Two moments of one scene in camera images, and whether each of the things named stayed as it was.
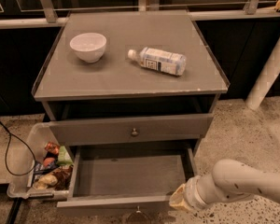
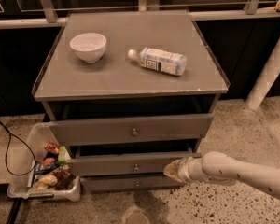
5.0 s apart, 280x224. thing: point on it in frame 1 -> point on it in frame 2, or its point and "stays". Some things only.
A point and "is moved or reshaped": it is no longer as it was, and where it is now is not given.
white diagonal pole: [271, 72] stays
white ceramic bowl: [90, 47] stays
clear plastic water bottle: [168, 62] stays
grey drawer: [126, 178] is moved or reshaped
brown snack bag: [59, 179] stays
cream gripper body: [192, 192] -> [186, 170]
